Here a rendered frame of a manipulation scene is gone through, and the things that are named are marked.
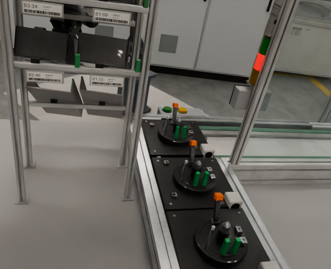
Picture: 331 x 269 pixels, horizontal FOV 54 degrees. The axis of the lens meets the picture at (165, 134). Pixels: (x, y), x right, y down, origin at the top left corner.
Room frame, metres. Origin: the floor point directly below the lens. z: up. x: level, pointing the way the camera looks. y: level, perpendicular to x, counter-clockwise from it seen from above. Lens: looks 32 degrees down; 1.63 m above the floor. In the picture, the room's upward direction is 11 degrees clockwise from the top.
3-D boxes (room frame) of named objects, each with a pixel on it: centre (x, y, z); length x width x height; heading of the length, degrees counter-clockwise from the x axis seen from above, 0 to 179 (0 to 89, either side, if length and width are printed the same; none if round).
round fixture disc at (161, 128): (1.05, -0.04, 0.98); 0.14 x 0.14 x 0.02
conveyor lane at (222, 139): (1.12, -0.33, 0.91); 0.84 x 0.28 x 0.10; 108
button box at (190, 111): (1.28, -0.05, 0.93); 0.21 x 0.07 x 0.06; 108
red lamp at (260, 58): (1.00, -0.26, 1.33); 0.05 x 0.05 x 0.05
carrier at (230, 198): (0.81, -0.12, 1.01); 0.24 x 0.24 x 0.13; 18
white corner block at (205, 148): (0.99, -0.16, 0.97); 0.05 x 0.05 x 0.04; 18
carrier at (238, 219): (0.58, -0.19, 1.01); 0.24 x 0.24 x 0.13; 18
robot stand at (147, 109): (1.39, 0.19, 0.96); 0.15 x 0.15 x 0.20; 56
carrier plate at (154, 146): (1.05, -0.04, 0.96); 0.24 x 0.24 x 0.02; 18
